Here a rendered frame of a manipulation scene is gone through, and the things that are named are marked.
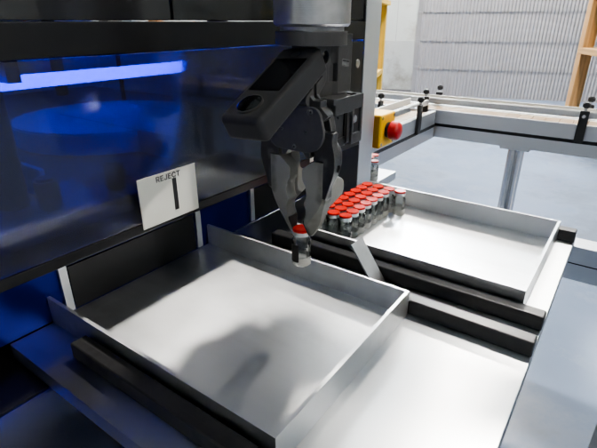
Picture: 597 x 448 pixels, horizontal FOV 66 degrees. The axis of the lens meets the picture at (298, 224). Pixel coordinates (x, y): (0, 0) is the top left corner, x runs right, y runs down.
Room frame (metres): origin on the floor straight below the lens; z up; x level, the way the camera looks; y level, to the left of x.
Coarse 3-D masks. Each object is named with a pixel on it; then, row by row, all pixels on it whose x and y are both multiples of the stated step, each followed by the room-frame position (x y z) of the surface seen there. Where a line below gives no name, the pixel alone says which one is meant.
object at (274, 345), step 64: (192, 256) 0.62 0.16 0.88; (256, 256) 0.60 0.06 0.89; (64, 320) 0.44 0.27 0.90; (128, 320) 0.45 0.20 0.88; (192, 320) 0.45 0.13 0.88; (256, 320) 0.45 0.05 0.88; (320, 320) 0.45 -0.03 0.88; (384, 320) 0.41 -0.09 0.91; (192, 384) 0.31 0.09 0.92; (256, 384) 0.35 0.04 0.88; (320, 384) 0.31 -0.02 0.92
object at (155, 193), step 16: (160, 176) 0.50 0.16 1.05; (176, 176) 0.52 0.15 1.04; (192, 176) 0.54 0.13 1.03; (144, 192) 0.48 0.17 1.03; (160, 192) 0.50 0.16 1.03; (192, 192) 0.54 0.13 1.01; (144, 208) 0.48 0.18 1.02; (160, 208) 0.50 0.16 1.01; (192, 208) 0.54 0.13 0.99; (144, 224) 0.48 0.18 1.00
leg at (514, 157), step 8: (512, 152) 1.46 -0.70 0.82; (520, 152) 1.45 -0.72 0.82; (512, 160) 1.46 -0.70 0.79; (520, 160) 1.46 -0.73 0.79; (512, 168) 1.46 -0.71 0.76; (520, 168) 1.46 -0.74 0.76; (504, 176) 1.48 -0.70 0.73; (512, 176) 1.46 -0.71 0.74; (504, 184) 1.47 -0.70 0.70; (512, 184) 1.45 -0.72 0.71; (504, 192) 1.47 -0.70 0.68; (512, 192) 1.45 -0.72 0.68; (504, 200) 1.46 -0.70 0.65; (512, 200) 1.46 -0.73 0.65; (504, 208) 1.46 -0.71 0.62; (512, 208) 1.46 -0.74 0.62
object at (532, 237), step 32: (416, 192) 0.82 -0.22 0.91; (384, 224) 0.74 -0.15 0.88; (416, 224) 0.74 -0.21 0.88; (448, 224) 0.74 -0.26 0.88; (480, 224) 0.74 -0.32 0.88; (512, 224) 0.71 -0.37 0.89; (544, 224) 0.69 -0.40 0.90; (384, 256) 0.58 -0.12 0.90; (416, 256) 0.62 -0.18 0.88; (448, 256) 0.62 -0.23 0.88; (480, 256) 0.62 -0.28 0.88; (512, 256) 0.62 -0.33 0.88; (544, 256) 0.56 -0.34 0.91; (480, 288) 0.50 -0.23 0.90; (512, 288) 0.48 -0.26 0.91
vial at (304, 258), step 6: (294, 234) 0.47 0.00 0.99; (300, 234) 0.46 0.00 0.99; (306, 234) 0.47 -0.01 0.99; (294, 240) 0.47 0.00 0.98; (300, 240) 0.47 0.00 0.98; (306, 240) 0.47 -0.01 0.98; (300, 246) 0.46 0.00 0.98; (306, 246) 0.47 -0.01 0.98; (300, 252) 0.46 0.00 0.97; (306, 252) 0.47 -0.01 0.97; (300, 258) 0.46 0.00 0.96; (306, 258) 0.47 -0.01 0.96; (294, 264) 0.47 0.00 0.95; (300, 264) 0.46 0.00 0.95; (306, 264) 0.47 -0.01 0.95
